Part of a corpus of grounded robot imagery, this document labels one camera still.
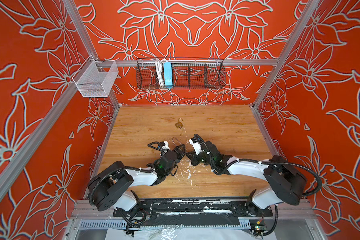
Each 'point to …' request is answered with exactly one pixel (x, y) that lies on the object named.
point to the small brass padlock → (178, 124)
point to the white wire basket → (95, 78)
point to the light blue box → (168, 74)
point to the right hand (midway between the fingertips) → (184, 154)
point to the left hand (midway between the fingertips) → (185, 147)
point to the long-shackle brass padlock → (180, 147)
